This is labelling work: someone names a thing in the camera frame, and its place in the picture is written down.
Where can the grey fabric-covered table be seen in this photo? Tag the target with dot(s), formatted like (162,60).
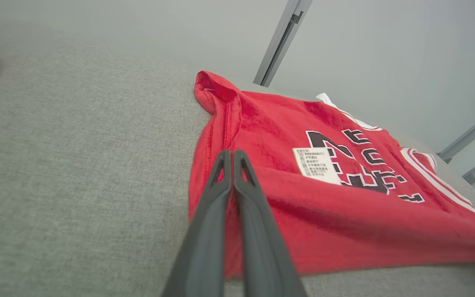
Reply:
(76,165)

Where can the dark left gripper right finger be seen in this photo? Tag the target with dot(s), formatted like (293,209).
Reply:
(262,255)

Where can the red printed basketball jersey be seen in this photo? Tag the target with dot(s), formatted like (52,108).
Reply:
(344,231)

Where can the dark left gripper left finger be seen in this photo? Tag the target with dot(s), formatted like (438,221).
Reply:
(204,255)

